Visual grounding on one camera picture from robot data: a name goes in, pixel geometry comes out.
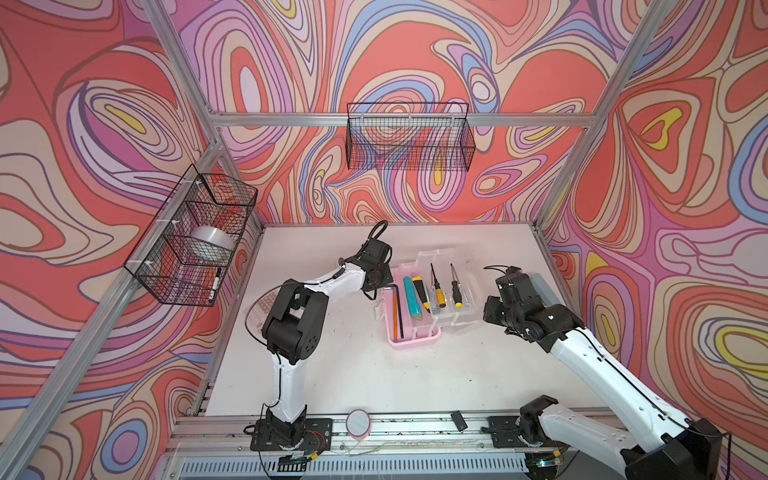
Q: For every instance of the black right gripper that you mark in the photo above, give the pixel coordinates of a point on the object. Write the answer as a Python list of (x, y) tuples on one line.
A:
[(489, 311)]

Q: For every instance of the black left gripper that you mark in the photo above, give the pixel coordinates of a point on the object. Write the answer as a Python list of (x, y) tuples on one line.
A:
[(388, 273)]

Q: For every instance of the teal utility knife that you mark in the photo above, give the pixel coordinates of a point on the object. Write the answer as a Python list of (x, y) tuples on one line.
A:
[(413, 301)]

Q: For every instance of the black yellow screwdriver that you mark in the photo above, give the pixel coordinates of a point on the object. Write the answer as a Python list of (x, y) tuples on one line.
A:
[(457, 294)]

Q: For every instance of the pink plastic tool box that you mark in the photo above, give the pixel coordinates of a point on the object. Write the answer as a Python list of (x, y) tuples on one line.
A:
[(433, 323)]

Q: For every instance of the black yellow utility knife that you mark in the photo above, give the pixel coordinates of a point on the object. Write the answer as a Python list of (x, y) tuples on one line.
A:
[(421, 292)]

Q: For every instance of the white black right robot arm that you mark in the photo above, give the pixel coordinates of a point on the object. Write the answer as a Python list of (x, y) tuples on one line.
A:
[(656, 441)]

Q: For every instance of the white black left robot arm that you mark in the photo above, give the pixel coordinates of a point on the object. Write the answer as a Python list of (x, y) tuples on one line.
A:
[(293, 327)]

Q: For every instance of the pink calculator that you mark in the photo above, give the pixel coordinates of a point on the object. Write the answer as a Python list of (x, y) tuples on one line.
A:
[(258, 313)]

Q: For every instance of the black marker in basket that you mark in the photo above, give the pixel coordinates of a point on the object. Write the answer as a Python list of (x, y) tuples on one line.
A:
[(215, 285)]

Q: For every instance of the pink round tape dispenser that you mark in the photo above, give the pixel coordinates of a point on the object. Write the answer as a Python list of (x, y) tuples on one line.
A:
[(358, 424)]

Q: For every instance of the grey tape roll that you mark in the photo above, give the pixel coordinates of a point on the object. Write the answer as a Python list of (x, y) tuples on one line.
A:
[(211, 245)]

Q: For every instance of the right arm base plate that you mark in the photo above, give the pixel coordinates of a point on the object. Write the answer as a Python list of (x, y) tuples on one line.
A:
[(506, 433)]

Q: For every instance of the black wire basket back wall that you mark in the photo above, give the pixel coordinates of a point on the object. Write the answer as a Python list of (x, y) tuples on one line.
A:
[(409, 136)]

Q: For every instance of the black wire basket wall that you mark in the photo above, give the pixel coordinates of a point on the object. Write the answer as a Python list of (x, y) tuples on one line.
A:
[(409, 136), (184, 257)]

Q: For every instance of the small black block on rail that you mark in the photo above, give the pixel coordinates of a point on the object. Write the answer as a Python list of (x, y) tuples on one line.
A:
[(458, 421)]

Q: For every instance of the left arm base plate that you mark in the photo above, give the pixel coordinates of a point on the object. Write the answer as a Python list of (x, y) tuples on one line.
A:
[(311, 435)]

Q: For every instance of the black wire basket left wall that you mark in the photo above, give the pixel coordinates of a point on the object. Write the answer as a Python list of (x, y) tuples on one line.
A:
[(184, 257)]

